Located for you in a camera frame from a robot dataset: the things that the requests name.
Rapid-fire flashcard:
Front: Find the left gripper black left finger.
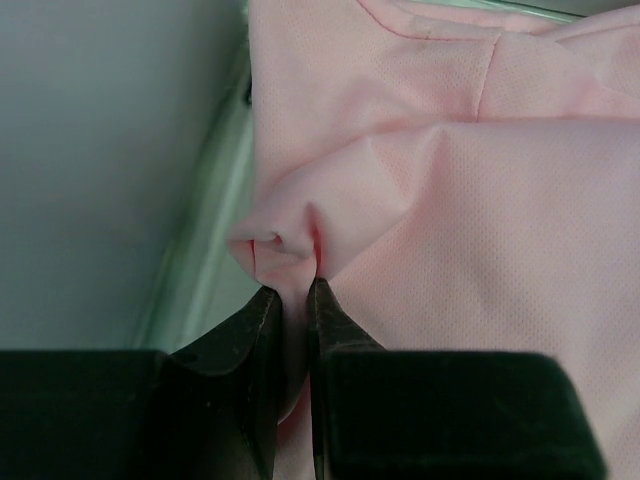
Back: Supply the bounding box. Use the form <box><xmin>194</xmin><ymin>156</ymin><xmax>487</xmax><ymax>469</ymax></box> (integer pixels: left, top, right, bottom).
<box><xmin>1</xmin><ymin>288</ymin><xmax>282</xmax><ymax>479</ymax></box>

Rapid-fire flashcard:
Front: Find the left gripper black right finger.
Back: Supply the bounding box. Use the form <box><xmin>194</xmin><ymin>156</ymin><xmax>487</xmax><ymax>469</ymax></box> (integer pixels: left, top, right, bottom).
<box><xmin>307</xmin><ymin>279</ymin><xmax>608</xmax><ymax>479</ymax></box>

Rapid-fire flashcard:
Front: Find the pink t shirt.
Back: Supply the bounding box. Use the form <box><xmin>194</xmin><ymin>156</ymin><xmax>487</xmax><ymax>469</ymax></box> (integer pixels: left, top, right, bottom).
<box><xmin>229</xmin><ymin>1</ymin><xmax>639</xmax><ymax>479</ymax></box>

